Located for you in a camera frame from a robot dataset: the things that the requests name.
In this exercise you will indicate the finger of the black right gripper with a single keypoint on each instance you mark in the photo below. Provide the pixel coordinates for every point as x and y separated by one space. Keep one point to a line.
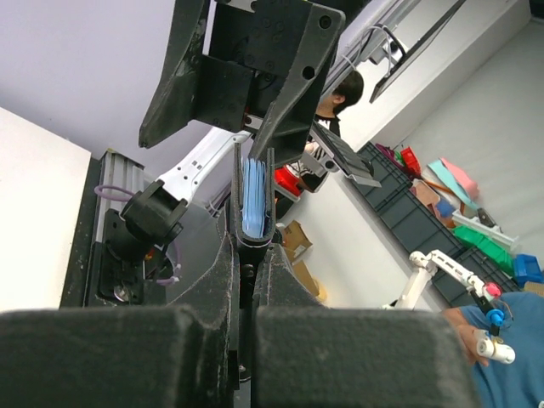
171 106
288 119

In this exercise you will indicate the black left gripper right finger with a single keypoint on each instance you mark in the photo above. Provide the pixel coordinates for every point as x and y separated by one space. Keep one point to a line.
307 355

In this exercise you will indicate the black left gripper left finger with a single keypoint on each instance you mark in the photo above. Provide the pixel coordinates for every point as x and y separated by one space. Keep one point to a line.
172 356

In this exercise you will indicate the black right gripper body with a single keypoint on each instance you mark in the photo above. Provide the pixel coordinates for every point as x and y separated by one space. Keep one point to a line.
248 60

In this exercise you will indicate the black leather card holder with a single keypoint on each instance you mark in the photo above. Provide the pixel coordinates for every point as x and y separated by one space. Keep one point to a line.
252 208

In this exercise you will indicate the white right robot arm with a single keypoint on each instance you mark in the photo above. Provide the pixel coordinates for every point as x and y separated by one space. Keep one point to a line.
151 217

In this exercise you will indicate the small white robot arm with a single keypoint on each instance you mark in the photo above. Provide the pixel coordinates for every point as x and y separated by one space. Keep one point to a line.
458 285

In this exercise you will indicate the person in black shirt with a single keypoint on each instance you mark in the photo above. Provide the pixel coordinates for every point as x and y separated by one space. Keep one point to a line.
297 176

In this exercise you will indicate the cardboard box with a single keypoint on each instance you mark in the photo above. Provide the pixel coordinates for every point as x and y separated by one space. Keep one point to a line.
296 243

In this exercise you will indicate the dark grey storage crates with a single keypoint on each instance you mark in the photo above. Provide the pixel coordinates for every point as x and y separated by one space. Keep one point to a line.
414 226

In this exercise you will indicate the person in blue shirt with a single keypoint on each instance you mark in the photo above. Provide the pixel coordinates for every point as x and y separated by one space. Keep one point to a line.
504 349

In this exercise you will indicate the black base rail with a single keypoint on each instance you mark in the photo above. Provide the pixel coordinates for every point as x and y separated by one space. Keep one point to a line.
98 276

